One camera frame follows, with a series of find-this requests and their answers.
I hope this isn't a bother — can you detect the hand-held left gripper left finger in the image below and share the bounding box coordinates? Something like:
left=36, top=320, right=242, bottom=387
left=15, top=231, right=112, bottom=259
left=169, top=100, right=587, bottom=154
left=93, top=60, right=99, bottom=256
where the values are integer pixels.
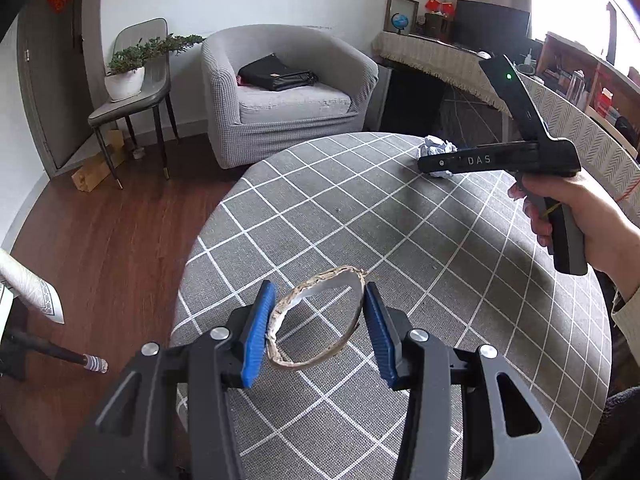
left=55, top=280, right=277, bottom=480

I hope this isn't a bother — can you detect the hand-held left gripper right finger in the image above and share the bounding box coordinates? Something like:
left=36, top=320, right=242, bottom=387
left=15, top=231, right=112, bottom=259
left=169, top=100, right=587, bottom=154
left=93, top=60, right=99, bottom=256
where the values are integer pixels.
left=363, top=281, right=583, bottom=480

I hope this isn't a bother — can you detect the paper ball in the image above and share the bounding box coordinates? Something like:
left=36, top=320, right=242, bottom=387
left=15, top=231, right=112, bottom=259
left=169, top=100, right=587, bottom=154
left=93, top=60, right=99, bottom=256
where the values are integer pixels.
left=419, top=135, right=458, bottom=178

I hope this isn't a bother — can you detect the ragged cardboard ring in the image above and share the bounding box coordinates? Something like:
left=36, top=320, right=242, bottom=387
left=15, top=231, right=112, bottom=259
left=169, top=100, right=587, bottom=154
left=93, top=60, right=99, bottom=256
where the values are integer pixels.
left=267, top=266, right=373, bottom=372

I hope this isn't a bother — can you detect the person's right forearm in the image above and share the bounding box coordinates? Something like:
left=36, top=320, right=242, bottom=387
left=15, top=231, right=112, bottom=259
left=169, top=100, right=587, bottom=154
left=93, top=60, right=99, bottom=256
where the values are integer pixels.
left=611, top=280, right=640, bottom=341

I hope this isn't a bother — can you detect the person's right hand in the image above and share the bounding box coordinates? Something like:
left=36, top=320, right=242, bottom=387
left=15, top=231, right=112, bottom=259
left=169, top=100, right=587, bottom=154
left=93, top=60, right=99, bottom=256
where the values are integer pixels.
left=507, top=172, right=640, bottom=286

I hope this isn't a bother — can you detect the wooden shelf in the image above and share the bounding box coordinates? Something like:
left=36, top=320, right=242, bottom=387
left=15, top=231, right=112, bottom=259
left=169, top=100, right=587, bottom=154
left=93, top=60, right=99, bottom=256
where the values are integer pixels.
left=537, top=31, right=640, bottom=146

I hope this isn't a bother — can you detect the black monitor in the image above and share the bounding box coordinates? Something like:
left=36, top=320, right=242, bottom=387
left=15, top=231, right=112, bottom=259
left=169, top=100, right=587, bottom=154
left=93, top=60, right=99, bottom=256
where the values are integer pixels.
left=452, top=0, right=531, bottom=53

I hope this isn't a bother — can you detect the round table, grey checked cloth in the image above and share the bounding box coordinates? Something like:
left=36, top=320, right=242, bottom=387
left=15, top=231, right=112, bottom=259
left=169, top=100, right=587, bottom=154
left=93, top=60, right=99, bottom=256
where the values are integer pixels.
left=170, top=131, right=613, bottom=480

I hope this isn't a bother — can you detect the brown wooden box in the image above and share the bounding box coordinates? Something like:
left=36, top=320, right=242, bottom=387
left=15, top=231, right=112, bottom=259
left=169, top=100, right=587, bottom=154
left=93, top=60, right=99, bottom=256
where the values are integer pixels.
left=425, top=11, right=455, bottom=37

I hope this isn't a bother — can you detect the dark wooden table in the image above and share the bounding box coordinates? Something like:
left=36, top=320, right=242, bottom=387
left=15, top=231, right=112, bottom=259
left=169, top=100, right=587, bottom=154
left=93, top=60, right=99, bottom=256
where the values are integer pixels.
left=0, top=327, right=108, bottom=381

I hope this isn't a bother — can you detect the grey armchair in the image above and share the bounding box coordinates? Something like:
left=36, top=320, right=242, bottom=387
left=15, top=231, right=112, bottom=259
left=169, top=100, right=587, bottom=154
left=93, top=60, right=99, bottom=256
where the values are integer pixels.
left=201, top=25, right=379, bottom=170

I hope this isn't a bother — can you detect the flat cardboard box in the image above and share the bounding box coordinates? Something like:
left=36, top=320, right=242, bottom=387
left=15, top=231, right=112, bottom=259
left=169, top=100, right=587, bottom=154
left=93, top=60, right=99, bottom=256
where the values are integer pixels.
left=71, top=130, right=126, bottom=192

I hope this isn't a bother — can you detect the black leather bag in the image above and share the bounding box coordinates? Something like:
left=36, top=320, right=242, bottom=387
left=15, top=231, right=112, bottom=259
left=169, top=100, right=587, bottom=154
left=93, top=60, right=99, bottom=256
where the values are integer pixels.
left=236, top=53, right=319, bottom=92

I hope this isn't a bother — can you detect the person's dark clothing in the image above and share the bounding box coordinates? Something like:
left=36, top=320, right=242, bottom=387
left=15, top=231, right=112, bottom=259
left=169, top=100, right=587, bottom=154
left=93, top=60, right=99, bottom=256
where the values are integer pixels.
left=582, top=385, right=632, bottom=466

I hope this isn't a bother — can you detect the grey dining chair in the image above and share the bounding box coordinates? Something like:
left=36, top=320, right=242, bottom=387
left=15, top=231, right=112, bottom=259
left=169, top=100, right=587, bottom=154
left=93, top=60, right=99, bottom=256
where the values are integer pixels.
left=88, top=17, right=181, bottom=190

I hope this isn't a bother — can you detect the potted plant in white pot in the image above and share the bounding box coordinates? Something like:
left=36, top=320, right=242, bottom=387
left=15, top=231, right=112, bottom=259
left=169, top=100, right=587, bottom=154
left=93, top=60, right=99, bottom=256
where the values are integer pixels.
left=104, top=33, right=206, bottom=102

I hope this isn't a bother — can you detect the grey door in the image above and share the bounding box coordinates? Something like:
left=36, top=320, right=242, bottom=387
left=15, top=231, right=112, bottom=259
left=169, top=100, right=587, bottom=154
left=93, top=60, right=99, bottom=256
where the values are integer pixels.
left=17, top=0, right=93, bottom=171

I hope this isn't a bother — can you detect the wooden picture frame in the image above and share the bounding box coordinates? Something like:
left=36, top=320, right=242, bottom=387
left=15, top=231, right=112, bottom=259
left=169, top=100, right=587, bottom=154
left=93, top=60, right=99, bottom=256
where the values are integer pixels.
left=384, top=0, right=420, bottom=36

